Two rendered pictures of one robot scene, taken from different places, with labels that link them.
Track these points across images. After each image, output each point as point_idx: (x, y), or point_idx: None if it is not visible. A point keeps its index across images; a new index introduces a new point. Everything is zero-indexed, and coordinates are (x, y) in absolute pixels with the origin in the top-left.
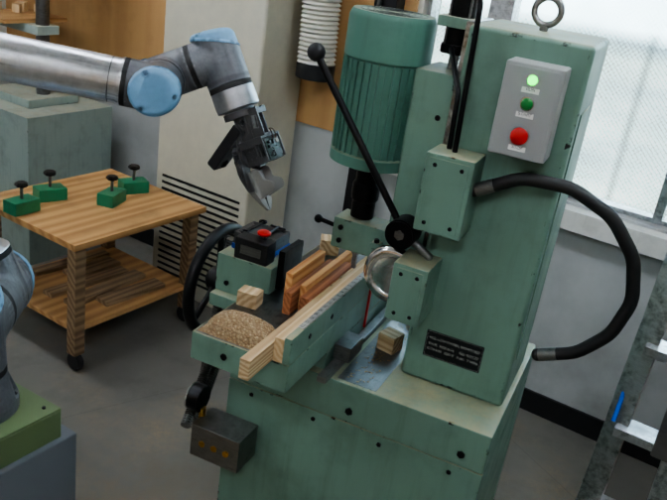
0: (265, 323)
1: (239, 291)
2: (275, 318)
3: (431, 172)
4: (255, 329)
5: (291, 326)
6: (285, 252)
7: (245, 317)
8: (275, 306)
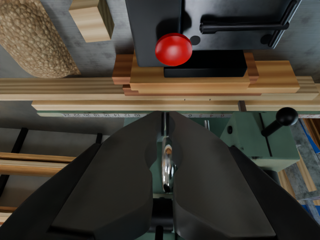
0: (53, 75)
1: (70, 14)
2: (98, 55)
3: None
4: (33, 75)
5: (59, 106)
6: (165, 77)
7: (27, 64)
8: (124, 41)
